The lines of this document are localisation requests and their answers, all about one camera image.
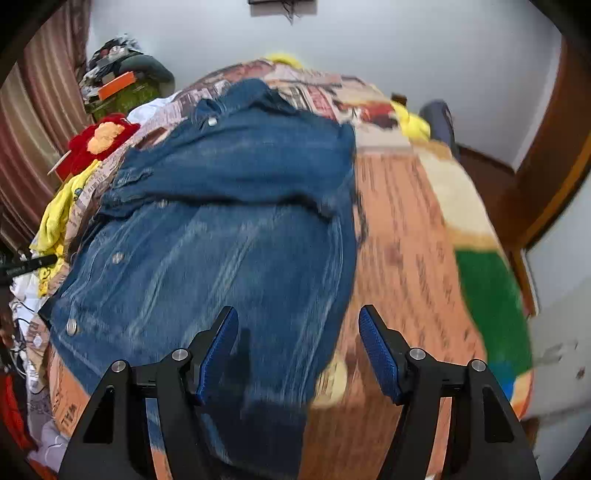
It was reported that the yellow printed garment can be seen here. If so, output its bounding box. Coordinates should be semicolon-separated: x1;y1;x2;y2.
30;159;101;296

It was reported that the red plush toy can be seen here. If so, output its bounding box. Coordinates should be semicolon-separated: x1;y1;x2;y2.
60;113;140;176

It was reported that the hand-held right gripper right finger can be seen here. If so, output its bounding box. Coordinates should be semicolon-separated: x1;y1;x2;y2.
358;304;542;480

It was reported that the grey green pillow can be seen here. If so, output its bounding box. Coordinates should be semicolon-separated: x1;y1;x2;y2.
122;52;176;85

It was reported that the wooden door frame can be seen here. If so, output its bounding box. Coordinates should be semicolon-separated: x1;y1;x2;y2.
496;37;591;317

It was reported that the white cloth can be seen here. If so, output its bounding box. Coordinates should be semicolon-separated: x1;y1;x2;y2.
127;92;181;124

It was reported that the yellow fluffy pillow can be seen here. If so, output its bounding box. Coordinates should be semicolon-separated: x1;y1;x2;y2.
265;52;305;70

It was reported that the grey backpack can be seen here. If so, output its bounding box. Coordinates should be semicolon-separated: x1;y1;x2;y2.
419;100;460;158

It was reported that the green patterned container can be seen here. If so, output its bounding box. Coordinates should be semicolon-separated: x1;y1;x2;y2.
88;78;162;121

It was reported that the printed blanket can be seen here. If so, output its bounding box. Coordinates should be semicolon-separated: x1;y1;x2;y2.
28;56;535;480

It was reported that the yellow cloth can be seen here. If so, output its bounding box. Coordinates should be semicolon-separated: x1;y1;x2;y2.
390;99;432;140

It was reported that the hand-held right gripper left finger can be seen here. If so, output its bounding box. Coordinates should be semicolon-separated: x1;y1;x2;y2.
58;305;241;480

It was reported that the blue denim jacket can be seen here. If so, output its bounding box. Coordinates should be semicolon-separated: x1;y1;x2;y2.
39;78;360;480

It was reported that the striped curtain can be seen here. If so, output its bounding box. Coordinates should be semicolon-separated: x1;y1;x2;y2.
0;0;93;252

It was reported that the pile of clothes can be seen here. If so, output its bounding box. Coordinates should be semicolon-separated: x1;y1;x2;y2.
78;33;148;100

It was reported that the orange box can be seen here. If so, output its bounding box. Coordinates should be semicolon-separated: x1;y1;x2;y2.
98;71;139;100

